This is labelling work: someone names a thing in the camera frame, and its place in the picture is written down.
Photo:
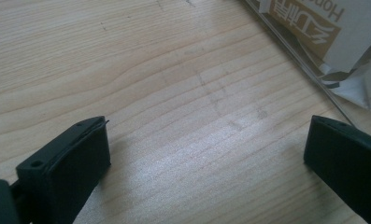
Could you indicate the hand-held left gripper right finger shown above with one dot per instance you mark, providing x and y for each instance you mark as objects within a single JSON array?
[{"x": 348, "y": 161}]

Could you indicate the white and tan packet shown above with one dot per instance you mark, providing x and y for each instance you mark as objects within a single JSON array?
[{"x": 339, "y": 37}]

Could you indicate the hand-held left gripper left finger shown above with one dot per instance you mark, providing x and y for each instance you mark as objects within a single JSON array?
[{"x": 68, "y": 174}]

